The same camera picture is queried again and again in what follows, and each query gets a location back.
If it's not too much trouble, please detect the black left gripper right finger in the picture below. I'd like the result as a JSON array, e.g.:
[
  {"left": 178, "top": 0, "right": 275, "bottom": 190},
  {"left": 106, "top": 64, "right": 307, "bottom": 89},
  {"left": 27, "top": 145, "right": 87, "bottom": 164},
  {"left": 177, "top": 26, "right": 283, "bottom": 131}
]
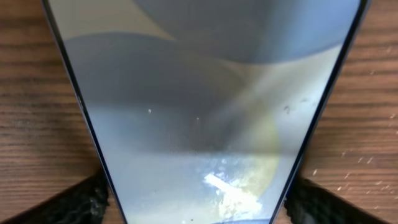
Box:
[{"left": 284, "top": 176, "right": 387, "bottom": 224}]

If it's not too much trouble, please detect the blue Galaxy smartphone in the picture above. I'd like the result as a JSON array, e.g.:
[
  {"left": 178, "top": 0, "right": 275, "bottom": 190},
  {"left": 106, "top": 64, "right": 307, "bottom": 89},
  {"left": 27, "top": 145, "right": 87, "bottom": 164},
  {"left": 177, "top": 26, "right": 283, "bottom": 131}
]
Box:
[{"left": 43, "top": 0, "right": 369, "bottom": 224}]

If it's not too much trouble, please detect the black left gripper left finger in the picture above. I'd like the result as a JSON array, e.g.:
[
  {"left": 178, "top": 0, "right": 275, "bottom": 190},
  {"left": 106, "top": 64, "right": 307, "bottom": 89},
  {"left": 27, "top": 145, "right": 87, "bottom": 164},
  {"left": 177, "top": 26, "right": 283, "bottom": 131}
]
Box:
[{"left": 1, "top": 170, "right": 109, "bottom": 224}]

